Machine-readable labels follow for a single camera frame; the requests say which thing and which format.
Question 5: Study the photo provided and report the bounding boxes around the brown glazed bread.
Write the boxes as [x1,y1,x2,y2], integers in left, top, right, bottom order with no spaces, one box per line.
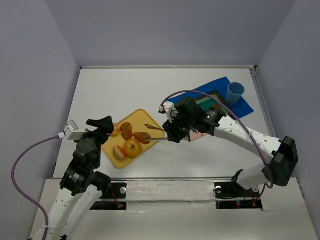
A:
[133,131,152,145]

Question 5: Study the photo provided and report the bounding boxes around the metal tongs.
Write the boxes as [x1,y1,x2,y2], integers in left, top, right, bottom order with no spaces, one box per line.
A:
[144,124,168,141]

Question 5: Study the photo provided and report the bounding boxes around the dark brown bread roll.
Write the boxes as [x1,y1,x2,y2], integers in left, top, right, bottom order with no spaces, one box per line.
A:
[213,103,228,115]

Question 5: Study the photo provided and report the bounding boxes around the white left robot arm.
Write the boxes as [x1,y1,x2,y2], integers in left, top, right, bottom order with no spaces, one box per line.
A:
[33,116,114,240]

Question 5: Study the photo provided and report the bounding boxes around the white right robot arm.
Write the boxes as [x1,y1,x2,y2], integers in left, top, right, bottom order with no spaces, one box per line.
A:
[159,97,299,199]

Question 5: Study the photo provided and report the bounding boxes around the brown oblong bread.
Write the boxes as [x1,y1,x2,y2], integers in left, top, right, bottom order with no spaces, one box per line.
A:
[120,122,133,141]

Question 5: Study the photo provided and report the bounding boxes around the small orange bun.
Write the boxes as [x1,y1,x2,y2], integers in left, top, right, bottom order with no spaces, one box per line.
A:
[110,122,120,137]

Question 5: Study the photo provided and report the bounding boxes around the green square plate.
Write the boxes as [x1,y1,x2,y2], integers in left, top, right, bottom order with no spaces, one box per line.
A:
[195,90,229,111]

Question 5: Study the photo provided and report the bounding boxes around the white round bun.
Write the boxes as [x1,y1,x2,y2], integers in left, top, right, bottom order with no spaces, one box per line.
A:
[112,145,127,161]

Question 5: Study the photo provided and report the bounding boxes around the golden bagel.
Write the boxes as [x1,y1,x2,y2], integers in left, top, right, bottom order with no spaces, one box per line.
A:
[123,138,142,158]

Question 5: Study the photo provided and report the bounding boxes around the yellow plastic tray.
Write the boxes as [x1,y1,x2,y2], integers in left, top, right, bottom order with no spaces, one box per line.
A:
[101,109,165,169]

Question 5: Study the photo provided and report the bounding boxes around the blue printed placemat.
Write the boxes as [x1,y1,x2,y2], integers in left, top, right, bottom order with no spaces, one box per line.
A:
[186,76,255,143]

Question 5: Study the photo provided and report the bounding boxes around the light blue plastic cup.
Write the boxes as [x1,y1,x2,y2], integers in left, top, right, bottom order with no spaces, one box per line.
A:
[225,82,245,106]

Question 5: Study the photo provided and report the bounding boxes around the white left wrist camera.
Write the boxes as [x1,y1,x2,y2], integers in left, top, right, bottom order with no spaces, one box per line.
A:
[57,120,88,141]

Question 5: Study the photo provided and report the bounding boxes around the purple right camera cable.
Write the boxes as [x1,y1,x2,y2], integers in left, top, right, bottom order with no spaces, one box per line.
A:
[159,89,275,208]

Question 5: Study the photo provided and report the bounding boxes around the purple camera cable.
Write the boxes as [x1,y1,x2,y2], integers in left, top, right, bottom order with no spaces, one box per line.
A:
[11,134,61,240]
[159,89,275,208]

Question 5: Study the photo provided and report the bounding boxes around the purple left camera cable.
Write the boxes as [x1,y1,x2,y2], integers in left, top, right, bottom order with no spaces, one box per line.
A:
[11,134,61,240]

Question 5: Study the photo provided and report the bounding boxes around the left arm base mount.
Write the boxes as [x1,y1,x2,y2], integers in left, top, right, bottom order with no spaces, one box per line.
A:
[90,182,127,211]

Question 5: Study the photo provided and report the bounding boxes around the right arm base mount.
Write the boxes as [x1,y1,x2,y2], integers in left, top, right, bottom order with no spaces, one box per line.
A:
[212,181,263,210]

